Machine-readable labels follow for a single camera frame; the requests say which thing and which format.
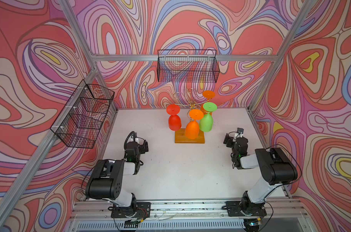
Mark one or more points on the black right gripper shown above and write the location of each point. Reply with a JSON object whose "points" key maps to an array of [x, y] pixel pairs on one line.
{"points": [[229, 139]]}

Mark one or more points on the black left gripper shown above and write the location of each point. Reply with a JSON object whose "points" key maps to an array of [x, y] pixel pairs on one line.
{"points": [[141, 148]]}

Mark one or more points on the green wine glass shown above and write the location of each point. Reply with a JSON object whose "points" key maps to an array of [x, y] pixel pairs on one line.
{"points": [[206, 123]]}

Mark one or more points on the orange wine glass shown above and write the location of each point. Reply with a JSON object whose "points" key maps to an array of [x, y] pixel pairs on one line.
{"points": [[208, 95], [192, 128]]}

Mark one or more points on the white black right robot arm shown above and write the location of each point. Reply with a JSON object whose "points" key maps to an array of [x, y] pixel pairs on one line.
{"points": [[275, 167]]}

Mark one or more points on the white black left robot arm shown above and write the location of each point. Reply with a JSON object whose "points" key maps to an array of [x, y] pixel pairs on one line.
{"points": [[106, 179]]}

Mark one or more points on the orange front wine glass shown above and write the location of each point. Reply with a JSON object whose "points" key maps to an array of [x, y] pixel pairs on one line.
{"points": [[192, 128]]}

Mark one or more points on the red wine glass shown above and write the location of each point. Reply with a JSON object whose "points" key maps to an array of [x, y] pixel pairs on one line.
{"points": [[174, 120]]}

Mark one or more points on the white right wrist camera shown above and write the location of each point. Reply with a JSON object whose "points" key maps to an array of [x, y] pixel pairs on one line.
{"points": [[240, 131]]}

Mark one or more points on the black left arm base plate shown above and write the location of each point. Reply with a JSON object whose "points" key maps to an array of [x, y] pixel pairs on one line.
{"points": [[139, 210]]}

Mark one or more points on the black wire basket left wall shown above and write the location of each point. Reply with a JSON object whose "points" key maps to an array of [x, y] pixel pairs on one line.
{"points": [[86, 111]]}

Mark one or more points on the black wire basket wall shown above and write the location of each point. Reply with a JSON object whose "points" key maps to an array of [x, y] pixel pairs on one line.
{"points": [[86, 111], [187, 65]]}

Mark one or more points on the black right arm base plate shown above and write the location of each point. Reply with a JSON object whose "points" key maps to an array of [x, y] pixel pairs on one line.
{"points": [[241, 209]]}

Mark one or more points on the black wire basket back wall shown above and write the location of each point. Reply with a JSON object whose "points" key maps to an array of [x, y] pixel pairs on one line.
{"points": [[187, 65]]}

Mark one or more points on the aluminium front rail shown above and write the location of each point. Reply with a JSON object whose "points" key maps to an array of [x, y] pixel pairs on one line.
{"points": [[205, 215]]}

